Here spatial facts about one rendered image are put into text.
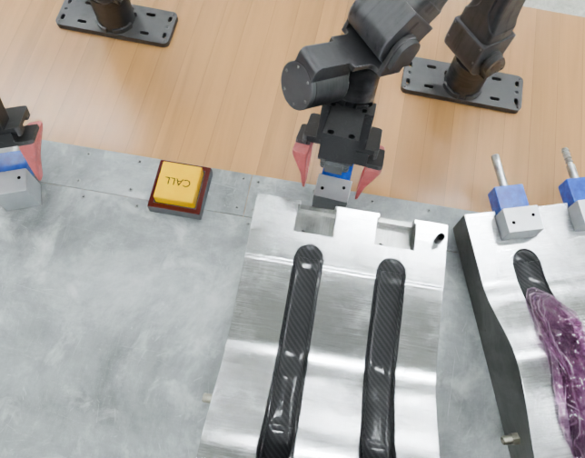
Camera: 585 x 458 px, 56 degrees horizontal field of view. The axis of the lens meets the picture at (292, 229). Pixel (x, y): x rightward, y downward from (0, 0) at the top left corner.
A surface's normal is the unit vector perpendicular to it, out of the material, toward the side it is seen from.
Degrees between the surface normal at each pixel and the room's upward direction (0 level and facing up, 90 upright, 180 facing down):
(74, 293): 0
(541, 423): 16
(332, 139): 61
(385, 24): 40
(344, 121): 29
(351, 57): 22
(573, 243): 0
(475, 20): 84
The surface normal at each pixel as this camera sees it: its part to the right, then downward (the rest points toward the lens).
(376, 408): 0.13, -0.74
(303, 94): -0.78, 0.31
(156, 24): 0.03, -0.36
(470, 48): -0.84, 0.44
